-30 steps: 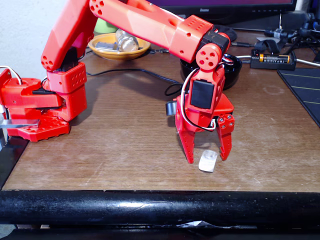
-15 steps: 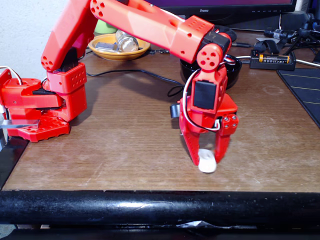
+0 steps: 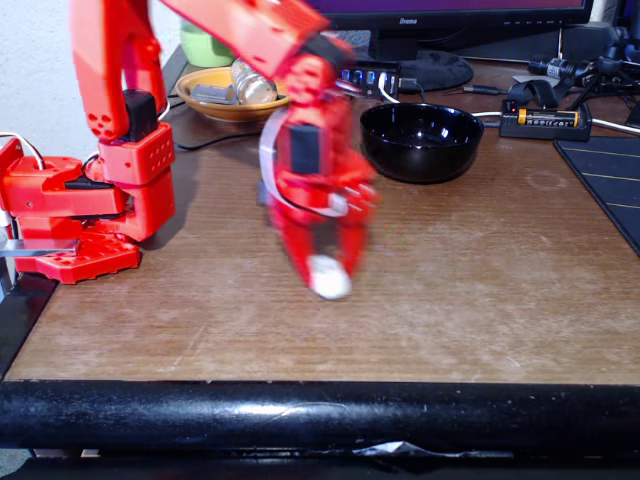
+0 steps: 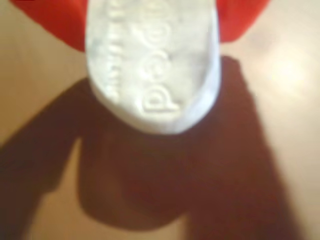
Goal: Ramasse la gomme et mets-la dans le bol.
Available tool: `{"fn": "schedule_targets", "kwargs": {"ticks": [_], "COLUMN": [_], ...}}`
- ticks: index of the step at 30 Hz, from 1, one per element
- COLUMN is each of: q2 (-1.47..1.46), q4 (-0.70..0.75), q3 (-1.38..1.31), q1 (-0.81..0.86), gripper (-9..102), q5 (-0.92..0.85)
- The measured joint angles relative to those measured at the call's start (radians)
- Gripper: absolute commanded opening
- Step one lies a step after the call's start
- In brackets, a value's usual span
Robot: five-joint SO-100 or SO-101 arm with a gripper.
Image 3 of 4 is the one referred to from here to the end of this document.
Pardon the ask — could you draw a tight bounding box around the white eraser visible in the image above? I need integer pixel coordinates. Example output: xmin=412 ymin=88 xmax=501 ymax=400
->
xmin=305 ymin=254 xmax=353 ymax=302

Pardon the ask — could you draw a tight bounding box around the black bowl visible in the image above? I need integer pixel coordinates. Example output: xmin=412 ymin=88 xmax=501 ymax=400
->
xmin=359 ymin=102 xmax=485 ymax=185

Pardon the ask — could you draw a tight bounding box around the black usb hub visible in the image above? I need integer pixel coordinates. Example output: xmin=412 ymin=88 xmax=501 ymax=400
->
xmin=339 ymin=59 xmax=401 ymax=100

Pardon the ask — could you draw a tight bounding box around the clear glass jar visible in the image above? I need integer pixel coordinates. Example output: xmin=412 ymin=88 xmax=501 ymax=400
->
xmin=229 ymin=58 xmax=279 ymax=106

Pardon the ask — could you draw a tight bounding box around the yellow dish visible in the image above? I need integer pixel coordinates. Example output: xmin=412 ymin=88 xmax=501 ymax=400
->
xmin=174 ymin=67 xmax=291 ymax=123

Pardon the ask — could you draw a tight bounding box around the grey metal piece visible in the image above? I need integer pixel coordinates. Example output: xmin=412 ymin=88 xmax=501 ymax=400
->
xmin=192 ymin=83 xmax=236 ymax=105

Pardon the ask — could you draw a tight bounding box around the black table edge bar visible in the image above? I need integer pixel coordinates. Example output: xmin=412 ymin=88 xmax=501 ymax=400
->
xmin=0 ymin=379 xmax=640 ymax=451

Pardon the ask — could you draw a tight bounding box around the green cup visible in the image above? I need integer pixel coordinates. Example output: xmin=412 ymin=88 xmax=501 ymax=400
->
xmin=178 ymin=19 xmax=236 ymax=69

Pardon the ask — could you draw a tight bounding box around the black battery charger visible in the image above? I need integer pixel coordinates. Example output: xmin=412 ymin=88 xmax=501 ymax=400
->
xmin=498 ymin=98 xmax=594 ymax=142

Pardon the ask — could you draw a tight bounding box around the black computer monitor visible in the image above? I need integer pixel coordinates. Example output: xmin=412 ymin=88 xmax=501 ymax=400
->
xmin=309 ymin=0 xmax=596 ymax=94

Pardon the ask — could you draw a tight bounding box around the yellow and black battery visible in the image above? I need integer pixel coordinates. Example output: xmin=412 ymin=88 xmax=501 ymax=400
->
xmin=517 ymin=108 xmax=580 ymax=126

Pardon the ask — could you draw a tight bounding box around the metal clamp bar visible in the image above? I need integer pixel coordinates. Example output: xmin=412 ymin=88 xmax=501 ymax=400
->
xmin=0 ymin=238 xmax=81 ymax=259

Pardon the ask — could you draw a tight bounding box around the black mat with yellow lines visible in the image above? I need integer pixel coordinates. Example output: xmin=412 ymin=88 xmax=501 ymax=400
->
xmin=553 ymin=135 xmax=640 ymax=256

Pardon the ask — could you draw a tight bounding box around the black flashlight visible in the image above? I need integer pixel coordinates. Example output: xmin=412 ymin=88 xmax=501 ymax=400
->
xmin=528 ymin=53 xmax=601 ymax=81

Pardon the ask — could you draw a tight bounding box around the black tripod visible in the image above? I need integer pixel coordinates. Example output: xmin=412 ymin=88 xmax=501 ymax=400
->
xmin=574 ymin=24 xmax=640 ymax=111

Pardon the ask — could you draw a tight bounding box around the white flat ribbon cable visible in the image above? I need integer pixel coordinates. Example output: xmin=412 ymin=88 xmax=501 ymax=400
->
xmin=258 ymin=107 xmax=349 ymax=219

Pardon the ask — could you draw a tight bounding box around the thin black cable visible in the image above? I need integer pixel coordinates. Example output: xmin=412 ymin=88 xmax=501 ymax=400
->
xmin=174 ymin=130 xmax=264 ymax=151

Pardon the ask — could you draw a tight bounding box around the black jack plug cable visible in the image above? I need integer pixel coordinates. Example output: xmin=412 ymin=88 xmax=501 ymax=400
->
xmin=442 ymin=83 xmax=509 ymax=97

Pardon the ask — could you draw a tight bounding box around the black strap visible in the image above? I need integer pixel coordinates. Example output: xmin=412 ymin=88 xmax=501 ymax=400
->
xmin=507 ymin=78 xmax=561 ymax=110

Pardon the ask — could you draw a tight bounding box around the white base wire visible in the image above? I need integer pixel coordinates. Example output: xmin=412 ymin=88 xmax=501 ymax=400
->
xmin=0 ymin=132 xmax=46 ymax=171

